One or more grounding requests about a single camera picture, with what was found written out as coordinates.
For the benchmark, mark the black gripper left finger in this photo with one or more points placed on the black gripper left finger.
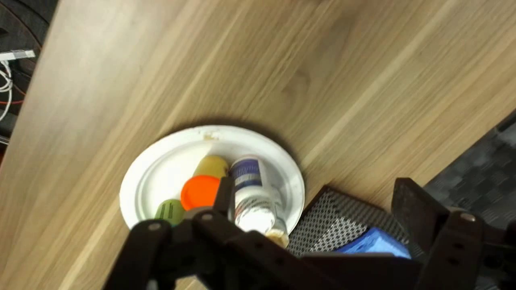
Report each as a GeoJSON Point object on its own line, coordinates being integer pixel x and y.
{"type": "Point", "coordinates": [242, 260]}

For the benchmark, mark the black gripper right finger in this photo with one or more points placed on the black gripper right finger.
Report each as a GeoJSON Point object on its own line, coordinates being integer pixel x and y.
{"type": "Point", "coordinates": [460, 251]}

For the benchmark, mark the teal lid green tub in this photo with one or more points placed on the teal lid green tub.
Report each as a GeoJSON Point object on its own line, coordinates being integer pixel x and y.
{"type": "Point", "coordinates": [171, 212]}

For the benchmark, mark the orange lid yellow tub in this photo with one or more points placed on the orange lid yellow tub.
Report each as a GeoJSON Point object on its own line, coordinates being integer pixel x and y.
{"type": "Point", "coordinates": [202, 188]}

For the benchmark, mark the white blue label bottle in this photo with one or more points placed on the white blue label bottle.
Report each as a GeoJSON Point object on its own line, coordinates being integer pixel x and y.
{"type": "Point", "coordinates": [257, 202]}

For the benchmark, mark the green label supplement bottle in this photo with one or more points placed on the green label supplement bottle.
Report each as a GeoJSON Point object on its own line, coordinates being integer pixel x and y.
{"type": "Point", "coordinates": [278, 238]}

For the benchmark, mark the white paper plate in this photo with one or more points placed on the white paper plate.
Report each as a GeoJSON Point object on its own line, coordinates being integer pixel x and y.
{"type": "Point", "coordinates": [160, 172]}

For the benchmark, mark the blue folded cloth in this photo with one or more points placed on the blue folded cloth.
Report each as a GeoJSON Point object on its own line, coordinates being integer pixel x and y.
{"type": "Point", "coordinates": [376, 241]}

